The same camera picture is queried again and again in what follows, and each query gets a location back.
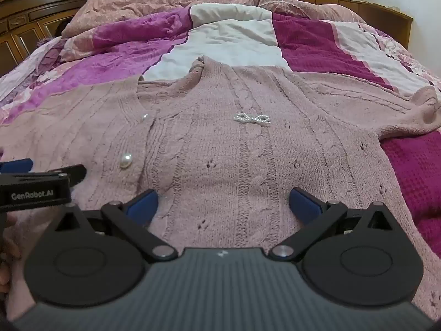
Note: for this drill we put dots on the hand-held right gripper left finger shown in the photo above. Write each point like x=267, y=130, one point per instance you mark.
x=144, y=204

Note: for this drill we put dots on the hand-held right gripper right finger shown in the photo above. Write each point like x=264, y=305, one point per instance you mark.
x=304, y=206

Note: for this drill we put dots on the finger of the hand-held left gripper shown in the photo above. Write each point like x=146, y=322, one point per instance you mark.
x=65, y=171
x=15, y=166

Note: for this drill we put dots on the dusty pink knitted scarf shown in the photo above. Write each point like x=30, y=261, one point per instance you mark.
x=224, y=151

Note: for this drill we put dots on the person's left hand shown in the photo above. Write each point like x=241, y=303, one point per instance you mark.
x=9, y=275

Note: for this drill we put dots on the magenta floral patchwork quilt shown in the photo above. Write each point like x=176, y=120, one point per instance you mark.
x=117, y=62

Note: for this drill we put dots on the carved wooden headboard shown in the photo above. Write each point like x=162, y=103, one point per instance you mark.
x=24, y=20

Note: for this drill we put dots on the pink fluffy blanket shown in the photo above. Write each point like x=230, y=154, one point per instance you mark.
x=144, y=3

